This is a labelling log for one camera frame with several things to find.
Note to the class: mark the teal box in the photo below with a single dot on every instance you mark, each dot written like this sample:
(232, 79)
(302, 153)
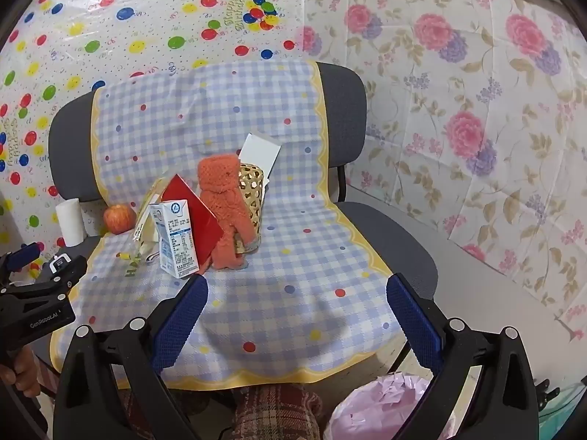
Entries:
(552, 415)

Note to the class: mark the grey office chair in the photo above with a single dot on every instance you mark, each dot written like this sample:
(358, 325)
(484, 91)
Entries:
(344, 96)

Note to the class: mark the white blue milk carton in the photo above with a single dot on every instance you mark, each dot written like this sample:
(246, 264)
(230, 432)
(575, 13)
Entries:
(176, 243)

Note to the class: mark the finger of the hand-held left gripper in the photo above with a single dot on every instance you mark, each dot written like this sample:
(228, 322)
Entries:
(23, 255)

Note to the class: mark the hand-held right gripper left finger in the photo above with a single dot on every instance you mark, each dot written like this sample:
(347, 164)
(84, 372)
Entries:
(179, 325)

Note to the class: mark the red envelope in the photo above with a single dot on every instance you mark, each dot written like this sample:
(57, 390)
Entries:
(202, 224)

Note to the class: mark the checkered dotted cloth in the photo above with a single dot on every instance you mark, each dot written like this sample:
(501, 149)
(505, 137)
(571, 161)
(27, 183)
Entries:
(284, 261)

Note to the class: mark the white paper roll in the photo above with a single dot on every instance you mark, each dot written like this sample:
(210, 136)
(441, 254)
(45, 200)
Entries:
(69, 222)

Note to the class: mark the orange knitted cloth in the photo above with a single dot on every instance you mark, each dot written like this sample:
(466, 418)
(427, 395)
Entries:
(224, 201)

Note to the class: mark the floral wall sheet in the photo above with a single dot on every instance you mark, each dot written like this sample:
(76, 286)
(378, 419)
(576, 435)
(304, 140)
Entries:
(458, 101)

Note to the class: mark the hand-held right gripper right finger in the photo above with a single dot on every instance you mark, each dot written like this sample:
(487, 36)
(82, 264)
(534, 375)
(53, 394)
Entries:
(412, 321)

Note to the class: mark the white folded paper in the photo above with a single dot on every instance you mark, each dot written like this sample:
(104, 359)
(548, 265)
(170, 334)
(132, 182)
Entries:
(259, 151)

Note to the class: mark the person's plaid trouser legs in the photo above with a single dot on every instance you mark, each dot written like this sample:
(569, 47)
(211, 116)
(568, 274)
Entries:
(275, 412)

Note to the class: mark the person's left hand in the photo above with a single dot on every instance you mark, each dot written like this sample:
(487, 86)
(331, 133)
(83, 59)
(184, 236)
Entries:
(23, 371)

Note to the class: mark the pink plastic bag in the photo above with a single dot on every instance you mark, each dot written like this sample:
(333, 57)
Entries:
(367, 412)

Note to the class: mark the yellow white packet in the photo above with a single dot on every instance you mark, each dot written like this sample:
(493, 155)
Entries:
(146, 224)

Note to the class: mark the woven bamboo basket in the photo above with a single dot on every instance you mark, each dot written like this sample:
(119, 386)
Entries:
(254, 206)

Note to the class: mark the polka dot wall sheet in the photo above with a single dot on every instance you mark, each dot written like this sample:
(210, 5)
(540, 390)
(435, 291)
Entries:
(137, 9)

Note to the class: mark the red apple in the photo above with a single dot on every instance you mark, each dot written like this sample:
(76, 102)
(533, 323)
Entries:
(119, 220)

